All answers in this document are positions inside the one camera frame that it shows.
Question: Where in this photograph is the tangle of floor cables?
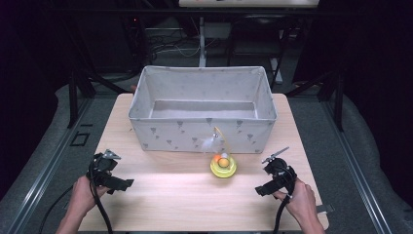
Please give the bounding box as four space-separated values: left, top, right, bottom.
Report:
150 30 217 59

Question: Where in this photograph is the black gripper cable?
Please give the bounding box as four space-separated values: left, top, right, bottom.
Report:
89 160 114 234
273 194 292 234

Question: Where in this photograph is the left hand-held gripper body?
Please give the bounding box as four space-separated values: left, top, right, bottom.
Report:
86 148 123 193

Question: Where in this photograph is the black metal stand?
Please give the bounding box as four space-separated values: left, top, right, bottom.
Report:
65 67 131 130
284 68 346 133

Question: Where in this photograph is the black chair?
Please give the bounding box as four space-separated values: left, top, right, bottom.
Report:
226 13 295 86

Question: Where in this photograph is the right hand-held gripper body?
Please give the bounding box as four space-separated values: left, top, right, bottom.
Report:
262 146 298 196

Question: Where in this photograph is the person's left hand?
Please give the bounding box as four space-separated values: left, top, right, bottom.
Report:
66 175 110 219

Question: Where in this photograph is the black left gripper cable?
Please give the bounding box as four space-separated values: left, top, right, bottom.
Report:
89 160 114 234

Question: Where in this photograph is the grey printed fabric storage box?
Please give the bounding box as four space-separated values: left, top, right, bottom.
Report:
128 65 278 154

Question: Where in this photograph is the thin black cable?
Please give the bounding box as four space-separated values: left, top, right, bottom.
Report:
38 185 74 234

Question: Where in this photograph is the grey metal floor rail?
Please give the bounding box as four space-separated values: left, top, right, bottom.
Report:
5 97 95 234
320 97 394 234

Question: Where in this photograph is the person's right hand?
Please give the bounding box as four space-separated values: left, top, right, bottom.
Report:
272 177 318 223

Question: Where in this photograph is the yellow cat toy with balls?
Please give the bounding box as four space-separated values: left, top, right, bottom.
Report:
201 126 238 179

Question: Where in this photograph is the white stand leg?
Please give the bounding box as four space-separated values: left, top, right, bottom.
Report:
198 16 207 68

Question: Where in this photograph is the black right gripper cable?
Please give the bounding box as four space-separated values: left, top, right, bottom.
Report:
273 194 292 234

